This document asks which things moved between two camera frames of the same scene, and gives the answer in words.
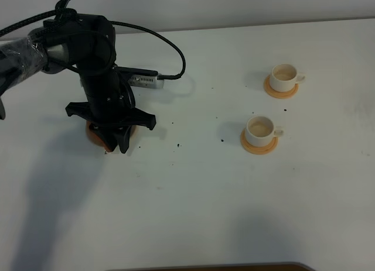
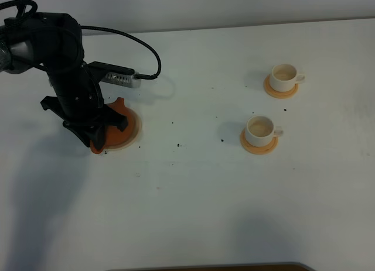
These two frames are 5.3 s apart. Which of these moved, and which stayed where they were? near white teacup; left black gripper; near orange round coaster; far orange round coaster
Moved: left black gripper
Stayed: near white teacup; near orange round coaster; far orange round coaster
